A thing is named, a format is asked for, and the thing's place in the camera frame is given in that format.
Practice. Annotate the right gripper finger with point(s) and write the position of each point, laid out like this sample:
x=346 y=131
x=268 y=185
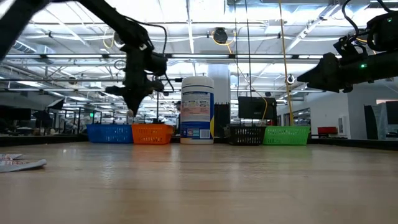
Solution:
x=314 y=77

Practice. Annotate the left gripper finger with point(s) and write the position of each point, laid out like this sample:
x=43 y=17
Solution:
x=133 y=107

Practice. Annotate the white wipes canister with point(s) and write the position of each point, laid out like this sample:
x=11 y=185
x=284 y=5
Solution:
x=197 y=109

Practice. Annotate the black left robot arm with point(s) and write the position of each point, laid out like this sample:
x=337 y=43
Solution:
x=105 y=15

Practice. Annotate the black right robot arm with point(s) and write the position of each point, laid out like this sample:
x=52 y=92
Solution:
x=377 y=62

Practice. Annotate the orange plastic basket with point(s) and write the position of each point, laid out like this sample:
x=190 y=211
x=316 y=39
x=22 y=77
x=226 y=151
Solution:
x=152 y=134

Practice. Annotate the blue plastic basket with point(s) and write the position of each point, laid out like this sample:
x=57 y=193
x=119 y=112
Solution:
x=109 y=133

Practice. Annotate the person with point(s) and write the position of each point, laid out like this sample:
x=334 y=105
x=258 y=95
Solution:
x=178 y=107

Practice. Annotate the dark standing panel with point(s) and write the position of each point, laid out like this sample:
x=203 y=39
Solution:
x=370 y=121

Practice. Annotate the red box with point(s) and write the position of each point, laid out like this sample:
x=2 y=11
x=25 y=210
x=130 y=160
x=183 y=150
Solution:
x=327 y=130

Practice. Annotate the green plastic basket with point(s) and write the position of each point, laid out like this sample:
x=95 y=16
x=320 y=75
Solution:
x=286 y=135

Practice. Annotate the black softbox light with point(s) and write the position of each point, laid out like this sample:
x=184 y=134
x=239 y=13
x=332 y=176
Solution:
x=56 y=104

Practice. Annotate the white column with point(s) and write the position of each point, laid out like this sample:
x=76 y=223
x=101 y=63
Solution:
x=219 y=85

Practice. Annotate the black plastic basket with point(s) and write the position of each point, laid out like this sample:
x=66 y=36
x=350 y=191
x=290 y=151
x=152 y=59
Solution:
x=247 y=136

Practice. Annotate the black panel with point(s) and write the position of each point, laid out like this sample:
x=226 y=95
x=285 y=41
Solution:
x=222 y=119

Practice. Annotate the black studio light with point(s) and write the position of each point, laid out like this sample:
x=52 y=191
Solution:
x=42 y=118

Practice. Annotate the black desk monitor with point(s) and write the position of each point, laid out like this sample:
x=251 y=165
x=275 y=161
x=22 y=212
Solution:
x=15 y=114

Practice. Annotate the small white printed packet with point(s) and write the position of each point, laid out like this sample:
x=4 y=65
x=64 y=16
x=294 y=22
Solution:
x=9 y=156

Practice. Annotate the black camera stand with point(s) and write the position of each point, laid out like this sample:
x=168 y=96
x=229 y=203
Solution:
x=157 y=109

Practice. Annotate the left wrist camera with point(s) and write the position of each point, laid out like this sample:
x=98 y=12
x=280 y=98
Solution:
x=157 y=63

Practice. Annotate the dark wall monitor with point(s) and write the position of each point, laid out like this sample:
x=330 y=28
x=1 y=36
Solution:
x=392 y=113

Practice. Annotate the black aluminium frame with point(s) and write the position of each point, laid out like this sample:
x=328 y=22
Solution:
x=46 y=139

